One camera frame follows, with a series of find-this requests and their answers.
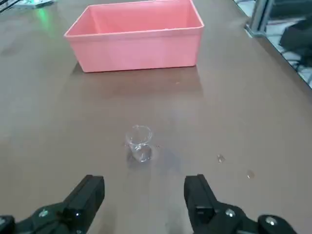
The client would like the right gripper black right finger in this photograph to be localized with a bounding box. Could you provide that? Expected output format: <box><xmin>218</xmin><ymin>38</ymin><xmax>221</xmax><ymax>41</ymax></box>
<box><xmin>184</xmin><ymin>173</ymin><xmax>295</xmax><ymax>234</ymax></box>

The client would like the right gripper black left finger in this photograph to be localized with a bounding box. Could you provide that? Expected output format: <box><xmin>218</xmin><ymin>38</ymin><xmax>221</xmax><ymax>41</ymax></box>
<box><xmin>0</xmin><ymin>174</ymin><xmax>105</xmax><ymax>234</ymax></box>

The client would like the small glass beaker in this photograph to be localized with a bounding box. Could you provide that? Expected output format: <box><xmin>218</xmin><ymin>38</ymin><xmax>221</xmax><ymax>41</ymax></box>
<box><xmin>125</xmin><ymin>124</ymin><xmax>154</xmax><ymax>163</ymax></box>

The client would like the pink plastic container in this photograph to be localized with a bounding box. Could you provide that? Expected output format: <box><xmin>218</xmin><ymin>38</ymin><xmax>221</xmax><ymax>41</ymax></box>
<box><xmin>63</xmin><ymin>0</ymin><xmax>205</xmax><ymax>73</ymax></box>

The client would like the long black power brick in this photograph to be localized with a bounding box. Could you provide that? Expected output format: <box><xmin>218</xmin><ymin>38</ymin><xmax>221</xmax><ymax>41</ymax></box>
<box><xmin>279</xmin><ymin>18</ymin><xmax>312</xmax><ymax>64</ymax></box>

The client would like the aluminium frame post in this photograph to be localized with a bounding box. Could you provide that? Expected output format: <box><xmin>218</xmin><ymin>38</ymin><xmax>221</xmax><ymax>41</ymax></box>
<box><xmin>245</xmin><ymin>0</ymin><xmax>276</xmax><ymax>37</ymax></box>

